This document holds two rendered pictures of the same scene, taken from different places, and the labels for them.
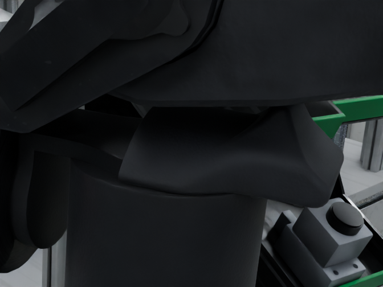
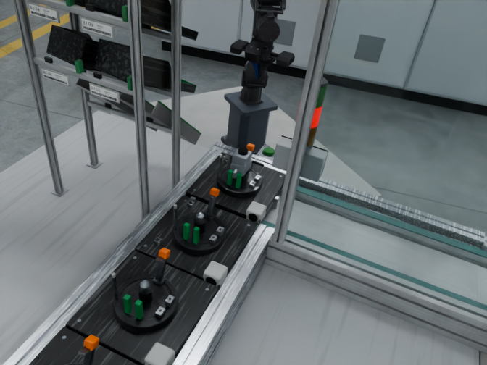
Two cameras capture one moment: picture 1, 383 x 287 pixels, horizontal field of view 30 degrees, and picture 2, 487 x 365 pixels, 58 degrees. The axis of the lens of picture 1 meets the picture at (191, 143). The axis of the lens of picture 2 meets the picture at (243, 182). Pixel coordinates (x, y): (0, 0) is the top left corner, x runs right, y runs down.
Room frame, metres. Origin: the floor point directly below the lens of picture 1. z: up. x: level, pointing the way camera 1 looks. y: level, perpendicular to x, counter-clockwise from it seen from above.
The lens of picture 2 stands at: (0.67, 1.17, 1.81)
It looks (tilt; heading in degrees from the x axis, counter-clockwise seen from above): 38 degrees down; 248
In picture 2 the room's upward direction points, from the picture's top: 7 degrees clockwise
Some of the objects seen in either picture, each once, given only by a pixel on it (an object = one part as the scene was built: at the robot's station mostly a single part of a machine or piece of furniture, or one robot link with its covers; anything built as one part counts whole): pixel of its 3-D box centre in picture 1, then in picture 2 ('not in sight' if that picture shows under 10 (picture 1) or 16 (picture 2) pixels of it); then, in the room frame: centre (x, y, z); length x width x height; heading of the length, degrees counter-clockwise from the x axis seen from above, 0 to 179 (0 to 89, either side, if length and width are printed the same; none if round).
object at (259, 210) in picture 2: not in sight; (256, 212); (0.28, 0.33, 0.97); 0.05 x 0.05 x 0.04; 48
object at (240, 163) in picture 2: not in sight; (240, 161); (0.30, 0.20, 1.06); 0.08 x 0.04 x 0.07; 49
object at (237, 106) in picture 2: not in sight; (248, 123); (0.15, -0.16, 0.96); 0.15 x 0.15 x 0.20; 13
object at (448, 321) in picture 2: not in sight; (326, 236); (0.08, 0.41, 0.91); 0.84 x 0.28 x 0.10; 138
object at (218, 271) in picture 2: not in sight; (199, 224); (0.46, 0.38, 1.01); 0.24 x 0.24 x 0.13; 48
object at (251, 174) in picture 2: not in sight; (239, 180); (0.29, 0.19, 0.98); 0.14 x 0.14 x 0.02
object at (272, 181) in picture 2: not in sight; (238, 185); (0.29, 0.19, 0.96); 0.24 x 0.24 x 0.02; 48
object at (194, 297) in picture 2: not in sight; (145, 292); (0.62, 0.56, 1.01); 0.24 x 0.24 x 0.13; 48
